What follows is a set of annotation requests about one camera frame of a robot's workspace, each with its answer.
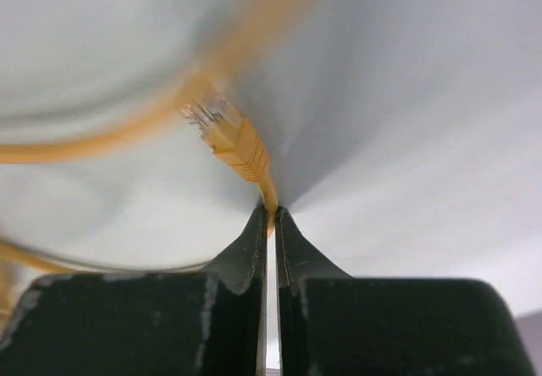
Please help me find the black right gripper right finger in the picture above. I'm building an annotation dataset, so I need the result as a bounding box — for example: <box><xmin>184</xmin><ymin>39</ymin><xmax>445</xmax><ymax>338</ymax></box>
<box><xmin>275</xmin><ymin>208</ymin><xmax>534</xmax><ymax>375</ymax></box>

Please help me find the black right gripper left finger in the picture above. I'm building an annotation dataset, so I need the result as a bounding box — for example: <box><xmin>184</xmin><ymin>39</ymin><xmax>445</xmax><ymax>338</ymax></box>
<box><xmin>1</xmin><ymin>208</ymin><xmax>267</xmax><ymax>375</ymax></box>

